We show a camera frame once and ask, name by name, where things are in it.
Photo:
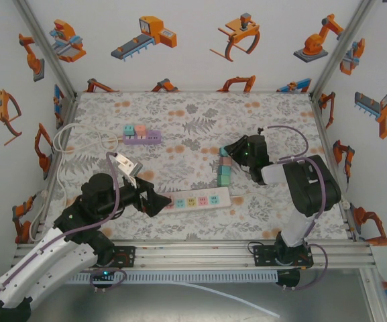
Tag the white power strip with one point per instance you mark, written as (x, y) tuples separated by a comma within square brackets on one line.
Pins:
[(200, 201)]

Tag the purple power strip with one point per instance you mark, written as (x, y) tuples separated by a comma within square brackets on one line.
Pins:
[(153, 137)]

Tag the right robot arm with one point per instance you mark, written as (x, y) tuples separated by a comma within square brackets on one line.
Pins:
[(314, 188)]

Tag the floral patterned tablecloth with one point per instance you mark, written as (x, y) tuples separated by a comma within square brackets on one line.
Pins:
[(179, 110)]

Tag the black controller board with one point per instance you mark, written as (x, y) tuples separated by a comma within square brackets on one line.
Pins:
[(290, 276), (104, 274)]

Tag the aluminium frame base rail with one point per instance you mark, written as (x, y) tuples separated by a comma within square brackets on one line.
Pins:
[(196, 255)]

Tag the aluminium frame corner post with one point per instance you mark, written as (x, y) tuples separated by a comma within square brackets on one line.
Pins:
[(339, 50), (48, 50)]

